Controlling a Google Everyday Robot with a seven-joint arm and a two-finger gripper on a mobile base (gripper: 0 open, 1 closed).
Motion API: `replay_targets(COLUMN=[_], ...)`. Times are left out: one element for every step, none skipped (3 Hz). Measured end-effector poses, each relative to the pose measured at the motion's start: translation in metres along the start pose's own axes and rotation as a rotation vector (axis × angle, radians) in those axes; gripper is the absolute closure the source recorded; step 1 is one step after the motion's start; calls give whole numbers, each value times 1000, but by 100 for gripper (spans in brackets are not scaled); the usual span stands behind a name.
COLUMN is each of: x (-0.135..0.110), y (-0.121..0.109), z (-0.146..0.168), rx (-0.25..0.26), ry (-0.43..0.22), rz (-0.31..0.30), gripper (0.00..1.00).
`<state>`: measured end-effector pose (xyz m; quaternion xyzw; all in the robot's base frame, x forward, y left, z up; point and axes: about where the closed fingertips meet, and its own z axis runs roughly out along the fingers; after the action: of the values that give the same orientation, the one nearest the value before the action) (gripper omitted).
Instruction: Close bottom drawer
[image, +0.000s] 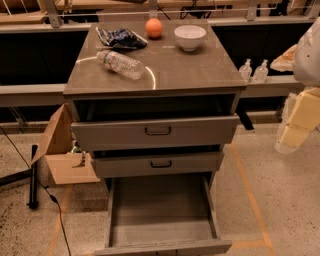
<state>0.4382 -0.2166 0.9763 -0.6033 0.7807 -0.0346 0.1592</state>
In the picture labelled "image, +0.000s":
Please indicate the foam gripper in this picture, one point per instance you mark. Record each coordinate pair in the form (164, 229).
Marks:
(308, 58)

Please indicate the grey bottom drawer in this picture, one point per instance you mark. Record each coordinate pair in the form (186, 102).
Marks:
(164, 215)

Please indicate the grey drawer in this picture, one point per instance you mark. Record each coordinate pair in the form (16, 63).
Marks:
(157, 164)
(100, 136)
(164, 215)

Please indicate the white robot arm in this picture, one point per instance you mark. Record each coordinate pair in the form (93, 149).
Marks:
(303, 59)

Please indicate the grey top drawer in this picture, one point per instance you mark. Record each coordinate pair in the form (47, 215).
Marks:
(100, 136)

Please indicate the grey drawer cabinet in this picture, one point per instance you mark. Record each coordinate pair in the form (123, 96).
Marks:
(175, 84)

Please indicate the grey middle drawer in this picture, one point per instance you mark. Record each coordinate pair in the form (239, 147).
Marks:
(157, 164)

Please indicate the right clear pump bottle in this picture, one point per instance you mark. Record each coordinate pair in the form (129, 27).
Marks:
(261, 72)

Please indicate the clear pump bottle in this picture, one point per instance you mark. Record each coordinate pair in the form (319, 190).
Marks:
(246, 70)
(261, 72)

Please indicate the left clear pump bottle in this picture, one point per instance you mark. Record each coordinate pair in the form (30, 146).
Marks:
(246, 70)

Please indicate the white ceramic bowl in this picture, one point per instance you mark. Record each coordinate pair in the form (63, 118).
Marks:
(189, 37)

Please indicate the orange fruit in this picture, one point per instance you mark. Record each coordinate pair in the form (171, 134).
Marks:
(153, 28)

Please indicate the clear plastic water bottle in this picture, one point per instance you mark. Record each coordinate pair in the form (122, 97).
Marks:
(121, 64)

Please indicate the blue chip bag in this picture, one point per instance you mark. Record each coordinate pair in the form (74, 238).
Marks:
(121, 38)

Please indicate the brown cardboard box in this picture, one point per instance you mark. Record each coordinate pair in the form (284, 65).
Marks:
(55, 147)

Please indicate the black metal floor stand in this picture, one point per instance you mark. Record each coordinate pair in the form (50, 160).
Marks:
(32, 175)

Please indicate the grey metal railing beam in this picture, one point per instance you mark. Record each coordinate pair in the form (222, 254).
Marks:
(52, 94)

